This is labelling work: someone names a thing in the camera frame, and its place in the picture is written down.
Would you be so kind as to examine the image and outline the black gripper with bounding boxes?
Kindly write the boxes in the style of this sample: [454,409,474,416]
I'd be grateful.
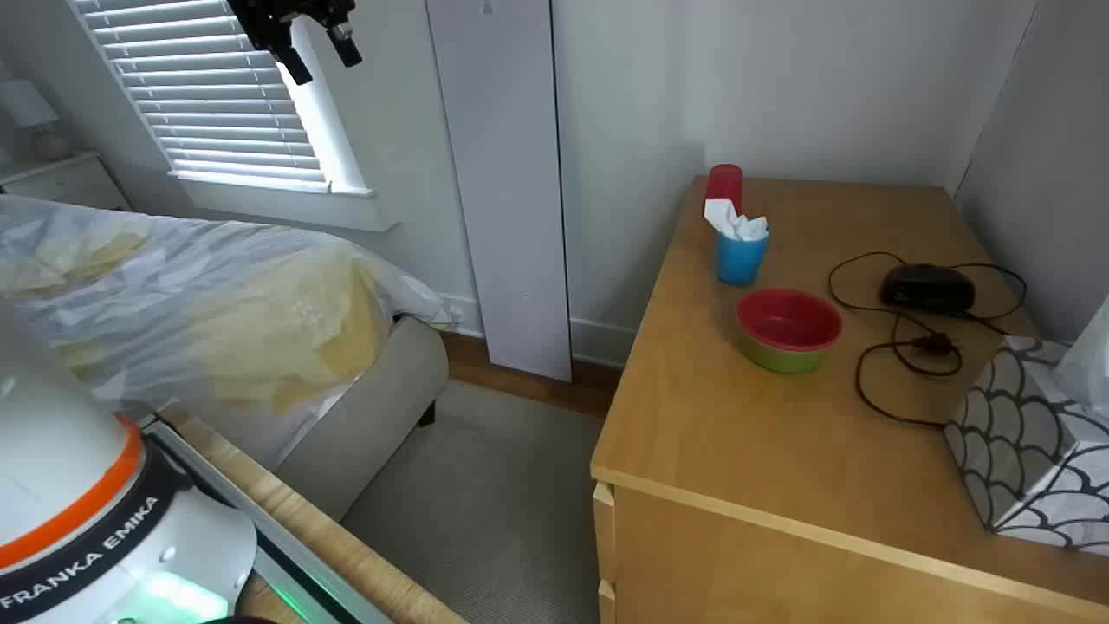
[227,0,364,85]

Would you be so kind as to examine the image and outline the red plastic bowl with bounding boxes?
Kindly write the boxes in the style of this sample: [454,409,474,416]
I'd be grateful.
[736,289,846,356]

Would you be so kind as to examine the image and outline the white window blinds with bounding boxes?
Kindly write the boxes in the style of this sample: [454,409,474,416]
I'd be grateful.
[67,0,375,199]

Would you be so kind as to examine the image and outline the white window sill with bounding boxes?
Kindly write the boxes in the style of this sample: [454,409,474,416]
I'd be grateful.
[170,171,395,236]

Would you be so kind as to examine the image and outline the white tall board panel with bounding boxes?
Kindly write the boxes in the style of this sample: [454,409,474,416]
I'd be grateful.
[423,0,577,383]

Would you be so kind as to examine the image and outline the white nightstand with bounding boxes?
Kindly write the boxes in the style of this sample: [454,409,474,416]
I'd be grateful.
[0,149,132,216]

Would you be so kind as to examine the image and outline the white table lamp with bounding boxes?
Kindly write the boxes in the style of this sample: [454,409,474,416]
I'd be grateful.
[0,75,63,162]

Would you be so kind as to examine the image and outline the beige bed base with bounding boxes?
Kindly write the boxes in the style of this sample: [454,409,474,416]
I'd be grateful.
[194,315,452,522]

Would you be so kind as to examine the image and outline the red plastic cup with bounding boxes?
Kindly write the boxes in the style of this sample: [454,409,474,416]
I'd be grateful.
[705,162,748,219]

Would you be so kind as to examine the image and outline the white crumpled tissue in cup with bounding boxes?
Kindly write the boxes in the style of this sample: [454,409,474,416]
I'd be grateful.
[700,199,774,246]

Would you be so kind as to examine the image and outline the blue plastic cup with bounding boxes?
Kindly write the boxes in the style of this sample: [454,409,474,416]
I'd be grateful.
[711,229,774,292]

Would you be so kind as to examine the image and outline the wood edged robot table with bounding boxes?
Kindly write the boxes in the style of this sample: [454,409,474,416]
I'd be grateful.
[142,403,467,624]

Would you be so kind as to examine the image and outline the grey carpet rug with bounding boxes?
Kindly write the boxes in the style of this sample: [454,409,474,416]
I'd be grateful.
[339,379,618,624]

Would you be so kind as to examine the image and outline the green plastic bowl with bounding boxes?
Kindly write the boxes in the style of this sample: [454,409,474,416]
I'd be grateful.
[737,328,839,379]

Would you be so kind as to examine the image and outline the light wooden dresser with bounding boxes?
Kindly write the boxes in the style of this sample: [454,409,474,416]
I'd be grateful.
[586,172,1109,624]

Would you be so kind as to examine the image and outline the white tissue in box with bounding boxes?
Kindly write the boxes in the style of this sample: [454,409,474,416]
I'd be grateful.
[1052,295,1109,409]

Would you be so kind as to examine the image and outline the black power cable with plug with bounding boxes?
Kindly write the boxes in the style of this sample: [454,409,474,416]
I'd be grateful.
[824,246,1033,430]

